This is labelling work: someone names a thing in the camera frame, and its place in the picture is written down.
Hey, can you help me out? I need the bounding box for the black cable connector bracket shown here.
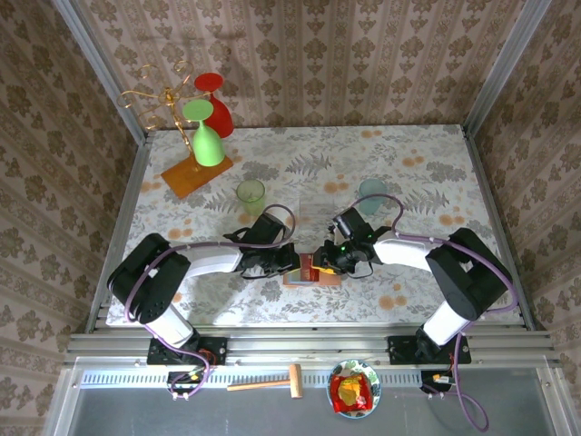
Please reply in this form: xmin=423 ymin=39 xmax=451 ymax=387
xmin=419 ymin=370 xmax=455 ymax=395
xmin=166 ymin=370 xmax=206 ymax=397

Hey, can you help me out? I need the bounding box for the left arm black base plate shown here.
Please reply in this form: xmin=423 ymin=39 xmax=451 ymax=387
xmin=147 ymin=336 xmax=228 ymax=367

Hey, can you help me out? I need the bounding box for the tan leather card holder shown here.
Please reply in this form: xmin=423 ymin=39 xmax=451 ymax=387
xmin=282 ymin=267 xmax=343 ymax=288

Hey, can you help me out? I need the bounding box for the grey metal shelf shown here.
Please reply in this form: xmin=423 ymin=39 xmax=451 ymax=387
xmin=43 ymin=356 xmax=571 ymax=436

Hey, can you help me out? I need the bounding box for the wooden mallet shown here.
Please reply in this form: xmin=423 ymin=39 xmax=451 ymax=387
xmin=226 ymin=362 xmax=304 ymax=400

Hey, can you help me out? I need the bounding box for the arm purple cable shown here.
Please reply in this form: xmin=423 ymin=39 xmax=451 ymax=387
xmin=352 ymin=193 xmax=521 ymax=432
xmin=123 ymin=204 xmax=296 ymax=401

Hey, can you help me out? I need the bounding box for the slotted metal strip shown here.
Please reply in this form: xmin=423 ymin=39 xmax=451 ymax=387
xmin=79 ymin=368 xmax=541 ymax=388

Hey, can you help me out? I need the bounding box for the red yellow snack bag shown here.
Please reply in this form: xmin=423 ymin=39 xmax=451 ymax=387
xmin=330 ymin=372 xmax=373 ymax=414

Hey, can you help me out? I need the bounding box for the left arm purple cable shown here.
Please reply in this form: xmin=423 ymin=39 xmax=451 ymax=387
xmin=123 ymin=204 xmax=296 ymax=401

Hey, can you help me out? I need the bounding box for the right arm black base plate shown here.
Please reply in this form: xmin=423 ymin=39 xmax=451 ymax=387
xmin=388 ymin=334 xmax=472 ymax=366

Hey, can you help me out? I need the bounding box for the red VIP card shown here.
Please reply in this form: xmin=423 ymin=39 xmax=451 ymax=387
xmin=299 ymin=253 xmax=321 ymax=283

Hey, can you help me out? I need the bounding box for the green wine glass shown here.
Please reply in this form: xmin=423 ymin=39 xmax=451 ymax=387
xmin=181 ymin=99 xmax=227 ymax=167

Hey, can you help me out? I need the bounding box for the gold glass rack wooden base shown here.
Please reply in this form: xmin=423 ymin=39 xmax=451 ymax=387
xmin=116 ymin=59 xmax=235 ymax=200

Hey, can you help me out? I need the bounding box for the clear plastic tray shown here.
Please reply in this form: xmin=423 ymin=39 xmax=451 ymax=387
xmin=299 ymin=195 xmax=336 ymax=232

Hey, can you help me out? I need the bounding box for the blue plastic tumbler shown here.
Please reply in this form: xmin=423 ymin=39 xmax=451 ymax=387
xmin=358 ymin=177 xmax=389 ymax=217

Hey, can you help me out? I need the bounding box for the aluminium table long rail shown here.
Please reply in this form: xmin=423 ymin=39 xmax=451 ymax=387
xmin=63 ymin=324 xmax=564 ymax=367

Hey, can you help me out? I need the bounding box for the aluminium table side rail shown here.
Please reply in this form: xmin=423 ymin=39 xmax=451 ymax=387
xmin=84 ymin=134 xmax=154 ymax=335
xmin=461 ymin=124 xmax=548 ymax=335

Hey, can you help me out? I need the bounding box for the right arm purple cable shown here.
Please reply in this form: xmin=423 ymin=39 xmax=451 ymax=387
xmin=352 ymin=193 xmax=521 ymax=432

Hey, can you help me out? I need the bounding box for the green plastic tumbler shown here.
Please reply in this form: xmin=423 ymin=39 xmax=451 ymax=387
xmin=235 ymin=178 xmax=267 ymax=216

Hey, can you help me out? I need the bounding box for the red wine glass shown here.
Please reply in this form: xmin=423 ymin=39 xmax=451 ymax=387
xmin=193 ymin=72 xmax=235 ymax=139

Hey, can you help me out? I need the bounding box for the aluminium frame post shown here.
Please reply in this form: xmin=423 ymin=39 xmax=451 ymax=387
xmin=462 ymin=0 xmax=553 ymax=135
xmin=50 ymin=0 xmax=153 ymax=145

